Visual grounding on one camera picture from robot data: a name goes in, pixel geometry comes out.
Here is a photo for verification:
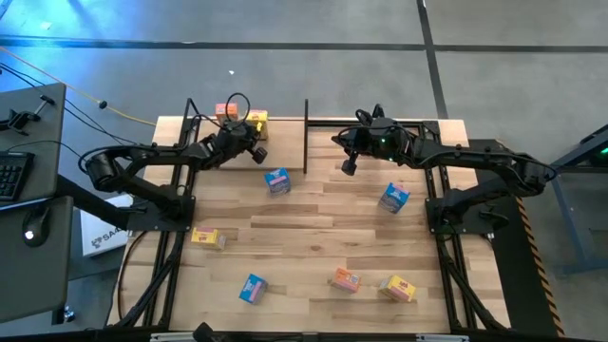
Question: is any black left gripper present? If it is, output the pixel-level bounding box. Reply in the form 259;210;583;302
216;121;269;165

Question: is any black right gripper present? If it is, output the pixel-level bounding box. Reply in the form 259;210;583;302
331;117;412;177

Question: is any blue Rice Krispies cereal box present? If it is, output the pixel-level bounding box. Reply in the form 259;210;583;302
263;166;292;197
237;273;270;305
378;181;412;215

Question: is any yellow Corn Pops cereal box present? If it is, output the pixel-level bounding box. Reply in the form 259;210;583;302
190;226;227;252
245;109;270;142
378;274;417;304

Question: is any orange Mini-Wheats cereal box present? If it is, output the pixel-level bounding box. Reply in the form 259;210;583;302
331;266;362;295
215;103;240;125

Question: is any white printed box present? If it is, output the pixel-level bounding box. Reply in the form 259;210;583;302
79;193;137;257

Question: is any black mat with hazard stripe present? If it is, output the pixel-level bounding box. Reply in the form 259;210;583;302
467;137;566;338

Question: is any grey computer desk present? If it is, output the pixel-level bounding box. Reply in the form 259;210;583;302
0;83;75;324

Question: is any black computer mouse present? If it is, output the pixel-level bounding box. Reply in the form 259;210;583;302
21;206;52;248

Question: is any black desk clamp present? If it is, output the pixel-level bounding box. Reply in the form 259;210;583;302
0;93;57;132

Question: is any black keyboard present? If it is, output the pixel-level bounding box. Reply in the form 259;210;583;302
0;150;35;201

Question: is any black aluminium table frame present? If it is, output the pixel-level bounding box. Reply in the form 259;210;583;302
106;116;512;333

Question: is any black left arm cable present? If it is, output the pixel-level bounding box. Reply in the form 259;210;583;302
192;92;252;132

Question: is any yellow floor cable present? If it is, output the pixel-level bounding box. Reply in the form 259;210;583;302
0;46;158;127

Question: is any silver edge bracket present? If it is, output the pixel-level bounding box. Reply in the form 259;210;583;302
415;333;471;342
149;331;205;342

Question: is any blue metal frame table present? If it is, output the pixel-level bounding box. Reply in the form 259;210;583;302
522;123;608;279

